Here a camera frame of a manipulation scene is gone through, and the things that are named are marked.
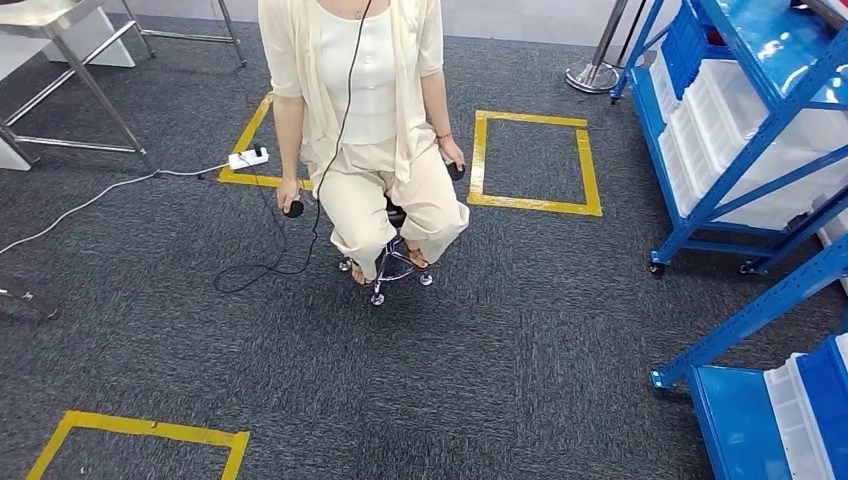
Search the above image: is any person's left hand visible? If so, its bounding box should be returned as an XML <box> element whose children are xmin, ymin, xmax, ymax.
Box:
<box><xmin>438</xmin><ymin>134</ymin><xmax>468</xmax><ymax>168</ymax></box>

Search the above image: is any person's right hand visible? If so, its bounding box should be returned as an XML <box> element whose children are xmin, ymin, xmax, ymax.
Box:
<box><xmin>275</xmin><ymin>176</ymin><xmax>306</xmax><ymax>215</ymax></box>

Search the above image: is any white power strip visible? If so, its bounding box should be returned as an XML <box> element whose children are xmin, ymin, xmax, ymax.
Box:
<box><xmin>227</xmin><ymin>144</ymin><xmax>272</xmax><ymax>172</ymax></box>

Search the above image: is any yellow floor tape outline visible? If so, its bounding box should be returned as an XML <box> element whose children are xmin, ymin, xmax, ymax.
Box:
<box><xmin>216</xmin><ymin>91</ymin><xmax>314</xmax><ymax>193</ymax></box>
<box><xmin>25</xmin><ymin>409</ymin><xmax>252</xmax><ymax>480</ymax></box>

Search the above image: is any person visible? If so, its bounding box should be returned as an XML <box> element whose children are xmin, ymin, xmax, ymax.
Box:
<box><xmin>256</xmin><ymin>0</ymin><xmax>472</xmax><ymax>287</ymax></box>

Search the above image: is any chrome wheeled stool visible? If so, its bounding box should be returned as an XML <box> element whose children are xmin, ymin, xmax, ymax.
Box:
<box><xmin>337</xmin><ymin>195</ymin><xmax>436</xmax><ymax>308</ymax></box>

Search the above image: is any steel table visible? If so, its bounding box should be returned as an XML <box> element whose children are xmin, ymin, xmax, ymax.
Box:
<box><xmin>119</xmin><ymin>0</ymin><xmax>248</xmax><ymax>70</ymax></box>
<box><xmin>0</xmin><ymin>0</ymin><xmax>159</xmax><ymax>175</ymax></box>

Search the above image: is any white desk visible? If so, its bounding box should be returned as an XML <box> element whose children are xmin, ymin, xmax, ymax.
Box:
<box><xmin>0</xmin><ymin>6</ymin><xmax>138</xmax><ymax>173</ymax></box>

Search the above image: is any blue plastic crate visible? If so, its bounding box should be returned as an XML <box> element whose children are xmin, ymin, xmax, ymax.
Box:
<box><xmin>661</xmin><ymin>0</ymin><xmax>735</xmax><ymax>102</ymax></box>
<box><xmin>794</xmin><ymin>334</ymin><xmax>848</xmax><ymax>480</ymax></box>

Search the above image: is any black floor cable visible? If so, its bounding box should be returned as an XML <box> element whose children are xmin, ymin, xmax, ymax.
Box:
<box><xmin>213</xmin><ymin>0</ymin><xmax>374</xmax><ymax>295</ymax></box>

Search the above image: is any chrome stanchion post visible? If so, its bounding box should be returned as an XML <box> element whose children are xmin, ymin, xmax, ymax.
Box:
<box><xmin>564</xmin><ymin>0</ymin><xmax>648</xmax><ymax>95</ymax></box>

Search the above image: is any white floor cable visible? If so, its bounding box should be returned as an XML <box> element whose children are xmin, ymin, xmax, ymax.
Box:
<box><xmin>0</xmin><ymin>164</ymin><xmax>231</xmax><ymax>257</ymax></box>

